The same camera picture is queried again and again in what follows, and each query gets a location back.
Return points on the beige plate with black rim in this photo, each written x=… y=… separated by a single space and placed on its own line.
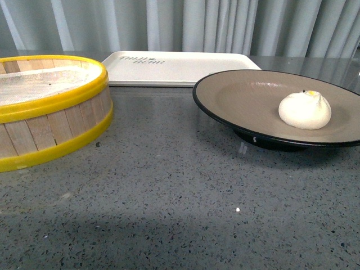
x=247 y=101

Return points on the white steamed bun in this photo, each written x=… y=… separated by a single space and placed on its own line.
x=305 y=110

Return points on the white rectangular tray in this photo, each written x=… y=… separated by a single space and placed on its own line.
x=169 y=69

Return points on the yellow rimmed wooden steamer basket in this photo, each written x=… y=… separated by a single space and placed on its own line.
x=38 y=131

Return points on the grey pleated curtain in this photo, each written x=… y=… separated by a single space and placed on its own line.
x=260 y=28

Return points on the white mesh steamer liner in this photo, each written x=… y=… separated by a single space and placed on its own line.
x=33 y=85

